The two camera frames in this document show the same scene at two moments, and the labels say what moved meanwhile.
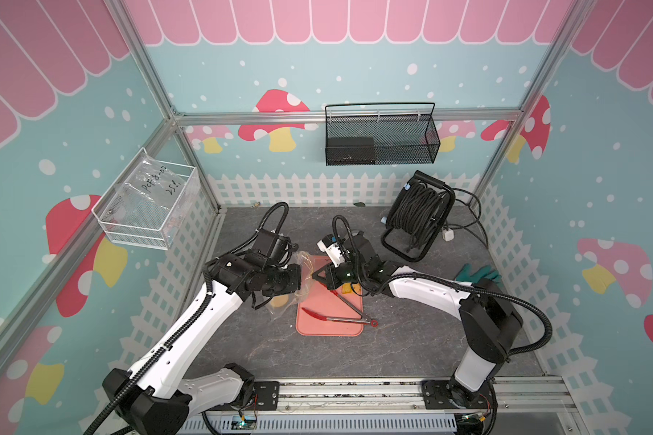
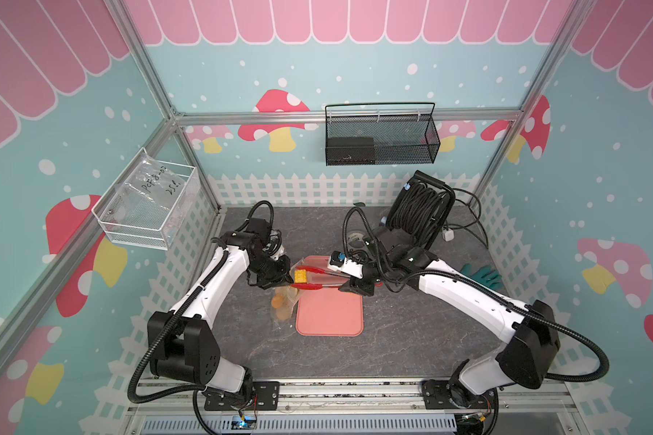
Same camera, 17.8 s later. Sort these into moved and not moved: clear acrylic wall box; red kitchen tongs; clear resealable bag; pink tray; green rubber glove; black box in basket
Moved: red kitchen tongs; clear resealable bag
Not moved: pink tray; clear acrylic wall box; green rubber glove; black box in basket
